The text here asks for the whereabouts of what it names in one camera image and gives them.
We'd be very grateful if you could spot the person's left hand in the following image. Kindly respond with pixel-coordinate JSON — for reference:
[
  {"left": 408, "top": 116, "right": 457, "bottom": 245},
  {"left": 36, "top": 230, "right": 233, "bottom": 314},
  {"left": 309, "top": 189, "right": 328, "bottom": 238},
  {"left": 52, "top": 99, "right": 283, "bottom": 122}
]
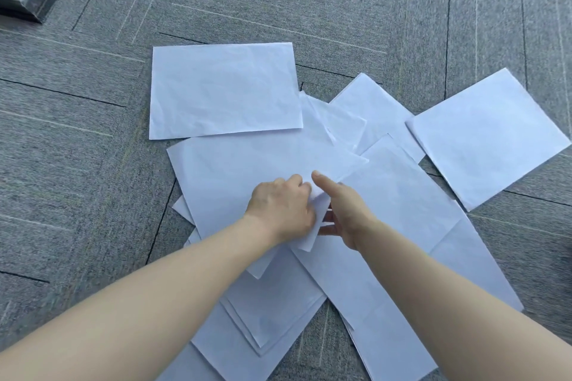
[{"left": 244, "top": 174, "right": 319, "bottom": 245}]

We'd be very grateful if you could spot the person's right hand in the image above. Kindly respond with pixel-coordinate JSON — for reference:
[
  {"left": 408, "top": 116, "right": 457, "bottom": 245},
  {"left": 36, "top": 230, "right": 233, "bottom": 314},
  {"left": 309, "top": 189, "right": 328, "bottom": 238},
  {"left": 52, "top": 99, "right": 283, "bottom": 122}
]
[{"left": 311, "top": 170, "right": 381, "bottom": 252}]

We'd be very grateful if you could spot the white paper sheet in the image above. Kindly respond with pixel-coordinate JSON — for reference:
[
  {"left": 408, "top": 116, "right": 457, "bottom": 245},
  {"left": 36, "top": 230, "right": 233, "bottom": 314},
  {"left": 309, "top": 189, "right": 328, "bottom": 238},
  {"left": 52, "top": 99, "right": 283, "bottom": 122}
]
[{"left": 166, "top": 130, "right": 370, "bottom": 253}]

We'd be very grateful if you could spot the pile of white paper sheets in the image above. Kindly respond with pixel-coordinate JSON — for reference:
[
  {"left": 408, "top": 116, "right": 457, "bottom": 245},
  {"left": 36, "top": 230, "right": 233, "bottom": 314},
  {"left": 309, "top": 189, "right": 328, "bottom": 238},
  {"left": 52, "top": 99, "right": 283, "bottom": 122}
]
[{"left": 148, "top": 42, "right": 572, "bottom": 381}]

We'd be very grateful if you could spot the person's left forearm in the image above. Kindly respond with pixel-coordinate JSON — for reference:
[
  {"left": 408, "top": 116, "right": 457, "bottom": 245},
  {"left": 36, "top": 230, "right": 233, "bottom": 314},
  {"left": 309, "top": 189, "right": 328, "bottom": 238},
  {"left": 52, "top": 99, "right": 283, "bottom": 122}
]
[{"left": 0, "top": 213, "right": 287, "bottom": 381}]

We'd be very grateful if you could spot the person's right forearm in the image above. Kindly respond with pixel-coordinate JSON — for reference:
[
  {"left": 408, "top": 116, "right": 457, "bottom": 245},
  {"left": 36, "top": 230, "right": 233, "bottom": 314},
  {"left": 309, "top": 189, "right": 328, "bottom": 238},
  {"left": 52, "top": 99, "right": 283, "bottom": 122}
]
[{"left": 355, "top": 220, "right": 572, "bottom": 381}]

